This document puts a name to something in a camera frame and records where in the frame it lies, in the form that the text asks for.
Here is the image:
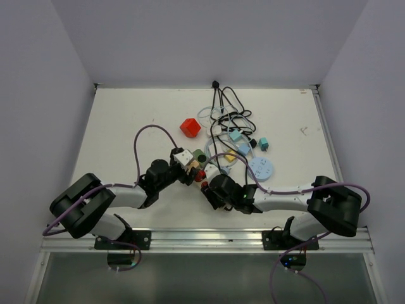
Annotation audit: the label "round light blue socket hub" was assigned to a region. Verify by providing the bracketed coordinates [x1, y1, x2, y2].
[248, 156, 274, 182]

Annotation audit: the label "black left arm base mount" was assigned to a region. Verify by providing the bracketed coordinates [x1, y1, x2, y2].
[90, 214, 151, 250]

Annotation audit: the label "black plug head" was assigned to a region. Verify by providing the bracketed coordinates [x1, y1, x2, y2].
[249, 139, 257, 148]

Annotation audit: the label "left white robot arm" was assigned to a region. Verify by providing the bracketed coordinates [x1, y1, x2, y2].
[43, 160, 199, 249]

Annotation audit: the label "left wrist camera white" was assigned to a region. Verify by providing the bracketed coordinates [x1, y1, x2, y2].
[173, 149, 194, 167]

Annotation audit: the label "light teal charger green strip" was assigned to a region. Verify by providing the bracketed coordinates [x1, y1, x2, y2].
[228, 130, 242, 143]

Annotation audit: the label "beige power strip red sockets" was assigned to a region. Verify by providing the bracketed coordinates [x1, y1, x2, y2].
[194, 170, 208, 189]

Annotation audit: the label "thin light blue USB cable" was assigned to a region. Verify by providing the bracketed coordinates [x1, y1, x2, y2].
[197, 106, 254, 140]

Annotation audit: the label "yellow USB charger cube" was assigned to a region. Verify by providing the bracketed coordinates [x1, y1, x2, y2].
[224, 149, 237, 163]

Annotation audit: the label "red cube adapter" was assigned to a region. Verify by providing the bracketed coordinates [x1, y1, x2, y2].
[180, 118, 201, 138]

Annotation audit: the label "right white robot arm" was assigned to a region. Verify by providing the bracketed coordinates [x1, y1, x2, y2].
[201, 174, 362, 249]

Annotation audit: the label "beige wooden cube adapter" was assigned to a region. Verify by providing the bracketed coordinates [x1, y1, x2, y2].
[187, 160, 200, 174]

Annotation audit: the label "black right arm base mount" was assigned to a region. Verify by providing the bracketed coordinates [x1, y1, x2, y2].
[261, 217, 320, 251]

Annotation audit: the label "black cable of green strip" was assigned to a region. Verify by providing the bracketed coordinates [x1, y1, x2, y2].
[207, 80, 257, 187]

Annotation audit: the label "green power strip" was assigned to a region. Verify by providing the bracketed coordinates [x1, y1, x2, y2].
[192, 149, 208, 167]

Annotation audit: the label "aluminium rail table edge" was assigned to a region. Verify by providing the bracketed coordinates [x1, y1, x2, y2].
[40, 228, 374, 254]

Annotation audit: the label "light blue round plug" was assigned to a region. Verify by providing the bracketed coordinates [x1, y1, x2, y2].
[220, 167, 231, 175]

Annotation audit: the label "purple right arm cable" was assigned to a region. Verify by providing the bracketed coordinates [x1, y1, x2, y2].
[204, 153, 371, 304]

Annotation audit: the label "light blue USB charger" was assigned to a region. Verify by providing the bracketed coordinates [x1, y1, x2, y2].
[238, 144, 251, 156]

